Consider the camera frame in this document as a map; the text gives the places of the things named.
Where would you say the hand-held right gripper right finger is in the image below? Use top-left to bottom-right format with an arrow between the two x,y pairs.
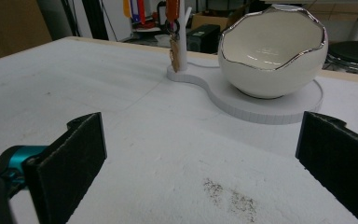
295,110 -> 358,224

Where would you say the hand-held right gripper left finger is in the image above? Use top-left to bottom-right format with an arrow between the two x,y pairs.
22,111 -> 108,224

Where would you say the white key stand with peg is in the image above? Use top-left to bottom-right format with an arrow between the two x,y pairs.
166,0 -> 324,126

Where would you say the brown leather gingerbread keychain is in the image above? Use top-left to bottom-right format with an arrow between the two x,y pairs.
163,0 -> 182,74

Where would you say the white foam mat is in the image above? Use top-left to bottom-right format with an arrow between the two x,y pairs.
0,36 -> 358,224

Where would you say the black round stool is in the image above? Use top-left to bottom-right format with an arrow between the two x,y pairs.
322,40 -> 358,77

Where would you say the white eggshell bowl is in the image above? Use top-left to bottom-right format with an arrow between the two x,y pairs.
217,4 -> 329,100

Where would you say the black device box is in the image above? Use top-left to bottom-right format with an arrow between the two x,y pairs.
186,23 -> 222,55

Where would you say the small cardboard box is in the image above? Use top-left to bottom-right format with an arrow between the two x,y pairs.
190,10 -> 231,32

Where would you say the black frame beam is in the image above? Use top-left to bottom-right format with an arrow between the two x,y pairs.
79,0 -> 112,41

